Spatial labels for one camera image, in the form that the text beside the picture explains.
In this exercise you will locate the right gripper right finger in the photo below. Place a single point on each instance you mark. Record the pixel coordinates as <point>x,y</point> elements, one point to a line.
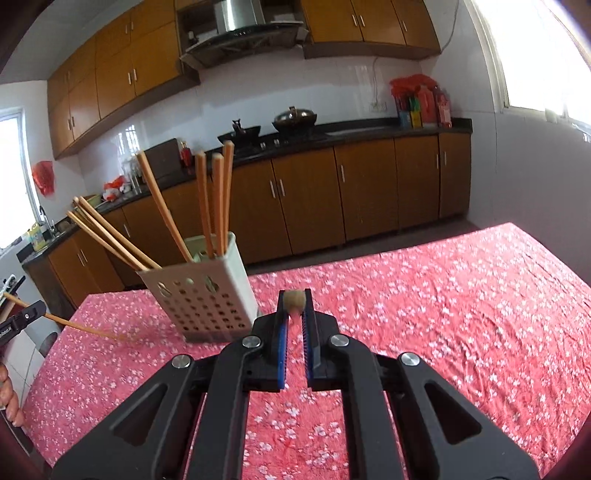
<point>403,419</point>

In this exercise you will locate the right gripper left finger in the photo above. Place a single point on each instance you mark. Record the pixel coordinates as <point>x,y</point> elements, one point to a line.
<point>187,421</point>

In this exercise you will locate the bamboo chopstick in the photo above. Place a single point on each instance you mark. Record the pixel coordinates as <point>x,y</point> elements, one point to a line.
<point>64,322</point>
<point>162,206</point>
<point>217,178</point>
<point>100,233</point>
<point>83,205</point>
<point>228,150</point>
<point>294,302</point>
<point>205,215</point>

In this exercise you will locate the left hand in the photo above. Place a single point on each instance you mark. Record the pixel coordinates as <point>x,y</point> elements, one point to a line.
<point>11,396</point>

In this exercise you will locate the yellow detergent bottle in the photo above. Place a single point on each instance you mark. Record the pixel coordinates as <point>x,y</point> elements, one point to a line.
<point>36,237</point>

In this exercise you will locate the red floral tablecloth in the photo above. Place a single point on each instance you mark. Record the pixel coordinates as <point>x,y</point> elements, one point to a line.
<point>493,312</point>

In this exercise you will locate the green perforated utensil holder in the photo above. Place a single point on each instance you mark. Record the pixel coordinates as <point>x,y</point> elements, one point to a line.
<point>207,300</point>

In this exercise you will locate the red white plastic bag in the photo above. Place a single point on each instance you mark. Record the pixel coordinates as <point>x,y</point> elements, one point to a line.
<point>114,189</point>

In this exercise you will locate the dark wooden cutting board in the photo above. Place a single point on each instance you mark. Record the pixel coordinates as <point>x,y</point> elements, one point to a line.
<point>164,160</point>

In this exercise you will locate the red sauce bottle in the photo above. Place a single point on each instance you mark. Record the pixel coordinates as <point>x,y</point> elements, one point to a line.
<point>186,157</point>

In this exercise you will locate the lower wooden cabinets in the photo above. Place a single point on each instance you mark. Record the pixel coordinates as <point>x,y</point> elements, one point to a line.
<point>280,207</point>

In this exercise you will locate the wooden cabinets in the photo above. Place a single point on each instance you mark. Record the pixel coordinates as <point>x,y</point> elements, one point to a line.
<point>280,207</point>
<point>157,48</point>

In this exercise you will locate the upper wooden cabinets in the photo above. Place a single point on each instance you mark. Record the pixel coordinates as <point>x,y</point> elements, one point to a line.
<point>157,48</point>

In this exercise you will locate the red bag condiment pile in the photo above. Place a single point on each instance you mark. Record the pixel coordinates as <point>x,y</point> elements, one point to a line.
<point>421,102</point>

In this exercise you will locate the black wok with lid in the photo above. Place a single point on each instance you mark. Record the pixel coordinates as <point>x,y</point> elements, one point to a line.
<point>295,121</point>

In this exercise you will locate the steel range hood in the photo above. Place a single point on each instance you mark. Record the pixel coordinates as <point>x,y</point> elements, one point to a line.
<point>213,33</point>

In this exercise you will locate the red plastic bag on wall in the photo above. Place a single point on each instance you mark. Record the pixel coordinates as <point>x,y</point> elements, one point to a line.
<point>43,177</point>

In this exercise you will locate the black wok with handle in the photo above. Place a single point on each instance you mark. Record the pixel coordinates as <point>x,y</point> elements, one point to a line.
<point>240,136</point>

